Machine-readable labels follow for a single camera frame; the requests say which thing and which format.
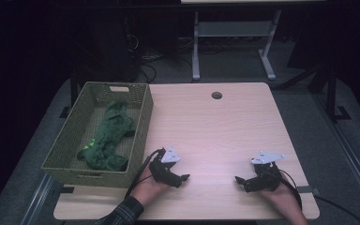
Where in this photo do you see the aluminium rail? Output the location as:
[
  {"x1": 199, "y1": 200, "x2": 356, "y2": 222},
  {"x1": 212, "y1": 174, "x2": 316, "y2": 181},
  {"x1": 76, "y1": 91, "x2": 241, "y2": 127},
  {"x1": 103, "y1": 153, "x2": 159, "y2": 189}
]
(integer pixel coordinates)
[
  {"x1": 20, "y1": 172, "x2": 55, "y2": 225},
  {"x1": 312, "y1": 93, "x2": 360, "y2": 217}
]

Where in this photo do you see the grey metal desk frame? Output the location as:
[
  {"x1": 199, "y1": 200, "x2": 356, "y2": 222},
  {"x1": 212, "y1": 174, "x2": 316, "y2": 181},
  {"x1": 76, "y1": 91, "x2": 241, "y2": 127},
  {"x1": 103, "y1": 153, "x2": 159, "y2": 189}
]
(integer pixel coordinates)
[{"x1": 191, "y1": 8, "x2": 282, "y2": 82}]

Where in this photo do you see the dark computer tower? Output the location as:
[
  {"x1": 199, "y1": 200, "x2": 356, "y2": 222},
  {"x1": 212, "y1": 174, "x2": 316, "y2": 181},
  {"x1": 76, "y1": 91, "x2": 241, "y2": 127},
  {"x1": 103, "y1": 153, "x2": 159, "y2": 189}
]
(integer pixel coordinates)
[{"x1": 74, "y1": 12, "x2": 139, "y2": 83}]

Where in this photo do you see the left hand-held gripper cable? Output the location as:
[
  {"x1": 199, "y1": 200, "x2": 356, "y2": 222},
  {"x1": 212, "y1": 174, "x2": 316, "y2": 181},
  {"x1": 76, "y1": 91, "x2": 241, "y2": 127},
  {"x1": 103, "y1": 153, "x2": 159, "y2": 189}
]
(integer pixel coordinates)
[{"x1": 125, "y1": 148, "x2": 167, "y2": 200}]

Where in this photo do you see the thin black cable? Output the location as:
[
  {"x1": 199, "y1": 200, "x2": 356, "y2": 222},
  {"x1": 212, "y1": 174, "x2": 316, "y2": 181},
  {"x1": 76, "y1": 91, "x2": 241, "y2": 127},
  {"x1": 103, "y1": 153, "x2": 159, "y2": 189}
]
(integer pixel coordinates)
[{"x1": 313, "y1": 195, "x2": 360, "y2": 225}]

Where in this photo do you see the hand-held gripper cable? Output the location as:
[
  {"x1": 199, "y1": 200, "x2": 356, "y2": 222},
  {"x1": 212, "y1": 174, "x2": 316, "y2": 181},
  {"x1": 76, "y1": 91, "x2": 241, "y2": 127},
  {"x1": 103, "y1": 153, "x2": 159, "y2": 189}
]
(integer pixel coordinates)
[
  {"x1": 277, "y1": 169, "x2": 304, "y2": 210},
  {"x1": 125, "y1": 148, "x2": 167, "y2": 200}
]

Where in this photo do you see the grey tape strip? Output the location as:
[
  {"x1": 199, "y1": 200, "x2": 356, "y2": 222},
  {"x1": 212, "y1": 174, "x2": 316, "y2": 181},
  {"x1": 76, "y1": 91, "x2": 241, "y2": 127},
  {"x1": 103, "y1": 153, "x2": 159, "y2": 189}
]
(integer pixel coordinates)
[{"x1": 296, "y1": 186, "x2": 321, "y2": 195}]

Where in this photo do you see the person's left hand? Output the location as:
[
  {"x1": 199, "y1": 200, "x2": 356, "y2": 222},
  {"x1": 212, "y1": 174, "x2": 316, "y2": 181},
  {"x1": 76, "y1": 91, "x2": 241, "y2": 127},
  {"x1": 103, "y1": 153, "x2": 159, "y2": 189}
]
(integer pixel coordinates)
[{"x1": 130, "y1": 170, "x2": 170, "y2": 207}]

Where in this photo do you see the bundle of black cables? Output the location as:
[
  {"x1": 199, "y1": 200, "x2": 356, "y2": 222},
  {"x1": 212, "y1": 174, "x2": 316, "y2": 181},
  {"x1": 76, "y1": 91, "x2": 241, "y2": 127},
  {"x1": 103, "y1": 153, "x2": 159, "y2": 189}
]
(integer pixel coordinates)
[{"x1": 130, "y1": 34, "x2": 195, "y2": 83}]

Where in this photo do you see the green woven basket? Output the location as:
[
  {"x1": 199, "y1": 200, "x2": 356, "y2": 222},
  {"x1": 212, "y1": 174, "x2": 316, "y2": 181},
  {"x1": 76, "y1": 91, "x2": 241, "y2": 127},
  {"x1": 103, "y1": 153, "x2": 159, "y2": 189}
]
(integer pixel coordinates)
[{"x1": 40, "y1": 81, "x2": 155, "y2": 189}]

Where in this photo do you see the person's right hand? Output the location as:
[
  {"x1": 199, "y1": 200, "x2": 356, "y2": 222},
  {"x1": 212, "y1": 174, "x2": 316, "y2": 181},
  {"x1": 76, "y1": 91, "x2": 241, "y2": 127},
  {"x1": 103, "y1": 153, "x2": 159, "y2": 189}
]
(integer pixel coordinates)
[{"x1": 261, "y1": 184, "x2": 303, "y2": 219}]

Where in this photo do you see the black metal stand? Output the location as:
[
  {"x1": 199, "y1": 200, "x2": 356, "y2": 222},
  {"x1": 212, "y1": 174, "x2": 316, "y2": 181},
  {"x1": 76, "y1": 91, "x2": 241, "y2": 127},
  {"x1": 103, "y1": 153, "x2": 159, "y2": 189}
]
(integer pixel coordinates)
[{"x1": 323, "y1": 64, "x2": 353, "y2": 124}]

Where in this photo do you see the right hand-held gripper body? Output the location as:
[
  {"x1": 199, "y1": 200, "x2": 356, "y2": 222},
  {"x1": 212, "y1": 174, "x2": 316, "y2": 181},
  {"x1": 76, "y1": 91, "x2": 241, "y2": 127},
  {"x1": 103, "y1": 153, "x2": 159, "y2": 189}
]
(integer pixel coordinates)
[{"x1": 250, "y1": 150, "x2": 286, "y2": 192}]

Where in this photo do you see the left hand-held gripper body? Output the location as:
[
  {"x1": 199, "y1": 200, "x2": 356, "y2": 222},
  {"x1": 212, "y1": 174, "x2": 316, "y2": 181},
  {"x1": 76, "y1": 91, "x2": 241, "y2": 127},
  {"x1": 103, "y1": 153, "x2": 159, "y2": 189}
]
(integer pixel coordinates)
[{"x1": 148, "y1": 145, "x2": 182, "y2": 185}]

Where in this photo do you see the right hand-held gripper cable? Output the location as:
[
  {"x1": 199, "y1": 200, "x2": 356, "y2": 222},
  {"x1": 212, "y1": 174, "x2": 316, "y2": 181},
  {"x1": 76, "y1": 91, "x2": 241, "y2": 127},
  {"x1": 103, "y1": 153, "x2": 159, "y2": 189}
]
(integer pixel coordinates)
[{"x1": 277, "y1": 169, "x2": 304, "y2": 210}]

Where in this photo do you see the green plush pet garment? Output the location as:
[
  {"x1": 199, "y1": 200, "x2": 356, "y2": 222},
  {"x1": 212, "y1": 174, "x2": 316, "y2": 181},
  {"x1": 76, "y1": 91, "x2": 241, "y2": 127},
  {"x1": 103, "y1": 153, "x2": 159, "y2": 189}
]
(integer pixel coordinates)
[{"x1": 76, "y1": 99, "x2": 136, "y2": 173}]

